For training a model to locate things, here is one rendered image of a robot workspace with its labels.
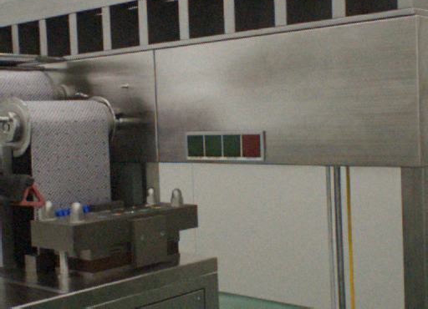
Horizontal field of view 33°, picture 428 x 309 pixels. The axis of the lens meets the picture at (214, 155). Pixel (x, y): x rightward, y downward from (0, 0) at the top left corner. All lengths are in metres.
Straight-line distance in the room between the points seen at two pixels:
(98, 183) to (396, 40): 0.86
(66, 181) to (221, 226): 3.17
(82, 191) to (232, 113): 0.44
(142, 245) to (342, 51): 0.65
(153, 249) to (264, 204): 2.96
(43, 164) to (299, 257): 2.97
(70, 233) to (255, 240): 3.22
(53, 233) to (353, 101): 0.73
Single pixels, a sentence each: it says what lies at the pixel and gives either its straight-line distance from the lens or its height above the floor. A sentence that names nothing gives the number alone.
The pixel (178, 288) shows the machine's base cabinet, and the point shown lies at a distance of 1.78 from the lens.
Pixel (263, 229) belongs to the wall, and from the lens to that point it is 4.72.
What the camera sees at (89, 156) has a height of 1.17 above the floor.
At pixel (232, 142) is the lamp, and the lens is 1.73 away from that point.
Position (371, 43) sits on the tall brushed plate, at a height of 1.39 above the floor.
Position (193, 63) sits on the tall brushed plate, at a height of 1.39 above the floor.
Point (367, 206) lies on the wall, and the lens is 4.26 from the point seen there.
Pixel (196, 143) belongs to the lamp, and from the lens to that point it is 1.81.
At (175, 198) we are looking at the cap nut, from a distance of 1.87.
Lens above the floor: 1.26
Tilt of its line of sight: 3 degrees down
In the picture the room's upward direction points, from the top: 2 degrees counter-clockwise
